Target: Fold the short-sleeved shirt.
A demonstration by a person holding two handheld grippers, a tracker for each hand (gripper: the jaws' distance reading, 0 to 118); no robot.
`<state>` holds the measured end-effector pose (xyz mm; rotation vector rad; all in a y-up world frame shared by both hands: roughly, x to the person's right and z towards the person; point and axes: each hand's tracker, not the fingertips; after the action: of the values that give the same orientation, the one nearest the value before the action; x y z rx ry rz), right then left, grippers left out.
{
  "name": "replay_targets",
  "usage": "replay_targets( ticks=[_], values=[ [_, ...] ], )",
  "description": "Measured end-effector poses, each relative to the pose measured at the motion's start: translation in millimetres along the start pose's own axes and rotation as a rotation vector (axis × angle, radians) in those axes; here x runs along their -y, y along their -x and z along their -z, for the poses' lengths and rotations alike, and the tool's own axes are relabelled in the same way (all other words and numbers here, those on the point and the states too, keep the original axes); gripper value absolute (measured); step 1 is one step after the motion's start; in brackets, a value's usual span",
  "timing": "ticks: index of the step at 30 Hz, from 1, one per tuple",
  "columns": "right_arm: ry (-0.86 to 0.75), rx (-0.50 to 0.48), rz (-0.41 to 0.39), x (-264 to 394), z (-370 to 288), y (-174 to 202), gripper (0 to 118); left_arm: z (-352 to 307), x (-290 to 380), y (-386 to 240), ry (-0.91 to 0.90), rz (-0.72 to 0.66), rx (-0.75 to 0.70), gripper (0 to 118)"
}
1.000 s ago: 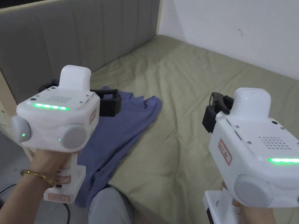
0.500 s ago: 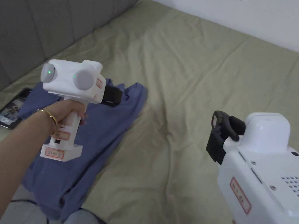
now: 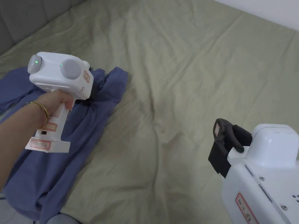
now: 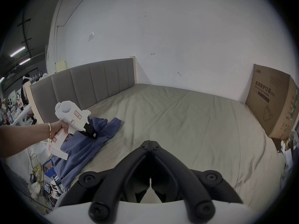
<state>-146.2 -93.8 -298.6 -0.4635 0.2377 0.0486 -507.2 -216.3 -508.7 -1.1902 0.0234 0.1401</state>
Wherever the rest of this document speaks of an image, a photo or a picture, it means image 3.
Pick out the person's left forearm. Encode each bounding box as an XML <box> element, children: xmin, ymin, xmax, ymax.
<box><xmin>0</xmin><ymin>101</ymin><xmax>50</xmax><ymax>190</ymax></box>

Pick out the grey padded headboard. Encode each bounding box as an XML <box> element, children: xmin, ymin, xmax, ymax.
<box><xmin>0</xmin><ymin>0</ymin><xmax>83</xmax><ymax>57</ymax></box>

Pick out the person's left hand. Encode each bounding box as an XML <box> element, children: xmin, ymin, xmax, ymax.
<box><xmin>31</xmin><ymin>90</ymin><xmax>74</xmax><ymax>118</ymax></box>

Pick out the bed with pale green sheet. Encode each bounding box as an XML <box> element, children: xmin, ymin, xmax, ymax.
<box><xmin>0</xmin><ymin>0</ymin><xmax>299</xmax><ymax>224</ymax></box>

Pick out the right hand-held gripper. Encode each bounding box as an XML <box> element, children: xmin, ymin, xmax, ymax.
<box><xmin>208</xmin><ymin>118</ymin><xmax>299</xmax><ymax>224</ymax></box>

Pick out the blue shirt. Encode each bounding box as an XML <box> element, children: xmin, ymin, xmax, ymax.
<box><xmin>0</xmin><ymin>66</ymin><xmax>129</xmax><ymax>224</ymax></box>

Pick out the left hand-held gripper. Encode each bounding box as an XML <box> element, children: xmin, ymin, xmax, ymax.
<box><xmin>25</xmin><ymin>52</ymin><xmax>99</xmax><ymax>154</ymax></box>

